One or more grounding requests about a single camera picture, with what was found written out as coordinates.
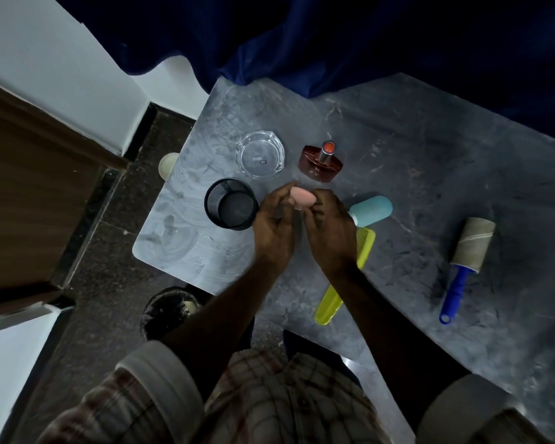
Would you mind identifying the cream round table leg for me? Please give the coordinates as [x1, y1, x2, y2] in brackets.
[158, 152, 181, 181]

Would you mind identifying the person's right forearm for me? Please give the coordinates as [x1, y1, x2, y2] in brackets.
[327, 263, 472, 433]

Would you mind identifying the person's left hand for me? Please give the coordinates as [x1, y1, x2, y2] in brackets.
[253, 181, 302, 272]

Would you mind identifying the teal bottle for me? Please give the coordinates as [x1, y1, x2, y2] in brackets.
[348, 195, 394, 228]

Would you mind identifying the person's left forearm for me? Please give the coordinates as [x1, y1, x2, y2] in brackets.
[161, 260, 291, 403]

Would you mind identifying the plaid shirt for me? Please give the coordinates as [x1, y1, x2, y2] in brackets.
[35, 339, 555, 444]

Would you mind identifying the blue-handled lint roller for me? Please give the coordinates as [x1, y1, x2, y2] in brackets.
[439, 217, 496, 325]

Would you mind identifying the black-lined trash bin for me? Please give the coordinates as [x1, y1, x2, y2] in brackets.
[140, 286, 203, 343]

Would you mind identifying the clear glass ashtray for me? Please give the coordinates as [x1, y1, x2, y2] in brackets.
[235, 130, 286, 180]

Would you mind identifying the dark blue curtain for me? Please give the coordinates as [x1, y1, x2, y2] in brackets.
[51, 0, 555, 146]

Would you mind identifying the person's right hand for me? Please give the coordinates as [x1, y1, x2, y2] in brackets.
[303, 189, 358, 276]

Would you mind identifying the brown wooden door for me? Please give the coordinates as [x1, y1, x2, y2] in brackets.
[0, 76, 129, 319]

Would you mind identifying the black mesh pen cup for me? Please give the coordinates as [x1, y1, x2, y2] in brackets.
[204, 177, 260, 231]

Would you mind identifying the pink makeup sponge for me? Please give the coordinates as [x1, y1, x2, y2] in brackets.
[290, 187, 317, 211]

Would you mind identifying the brown perfume bottle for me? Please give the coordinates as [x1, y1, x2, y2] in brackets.
[298, 141, 344, 183]

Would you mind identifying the yellow-green comb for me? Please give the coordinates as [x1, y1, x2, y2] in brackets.
[314, 227, 376, 326]

